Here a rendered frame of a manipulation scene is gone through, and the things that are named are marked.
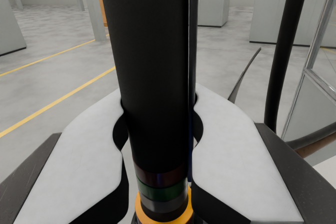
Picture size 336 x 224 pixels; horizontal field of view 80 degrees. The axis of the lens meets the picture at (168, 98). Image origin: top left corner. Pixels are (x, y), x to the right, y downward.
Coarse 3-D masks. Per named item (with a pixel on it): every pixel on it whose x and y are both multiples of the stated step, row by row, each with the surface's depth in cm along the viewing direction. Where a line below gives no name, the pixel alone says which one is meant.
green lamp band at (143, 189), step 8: (136, 176) 12; (184, 176) 12; (144, 184) 12; (176, 184) 12; (184, 184) 12; (144, 192) 12; (152, 192) 12; (160, 192) 12; (168, 192) 12; (176, 192) 12
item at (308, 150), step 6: (324, 138) 23; (330, 138) 23; (312, 144) 22; (318, 144) 22; (324, 144) 23; (294, 150) 22; (300, 150) 22; (306, 150) 22; (312, 150) 22; (306, 156) 22
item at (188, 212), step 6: (138, 192) 15; (138, 198) 15; (138, 204) 14; (138, 210) 14; (186, 210) 14; (192, 210) 14; (138, 216) 14; (144, 216) 14; (180, 216) 13; (186, 216) 13; (144, 222) 13; (150, 222) 13; (156, 222) 13; (162, 222) 13; (168, 222) 13; (174, 222) 13; (180, 222) 13
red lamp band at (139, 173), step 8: (184, 160) 11; (136, 168) 11; (176, 168) 11; (184, 168) 12; (144, 176) 11; (152, 176) 11; (160, 176) 11; (168, 176) 11; (176, 176) 11; (152, 184) 11; (160, 184) 11; (168, 184) 11
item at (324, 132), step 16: (288, 0) 11; (288, 16) 12; (288, 32) 12; (288, 48) 12; (272, 64) 14; (272, 80) 14; (272, 96) 14; (272, 112) 15; (272, 128) 16; (288, 144) 20; (304, 144) 21
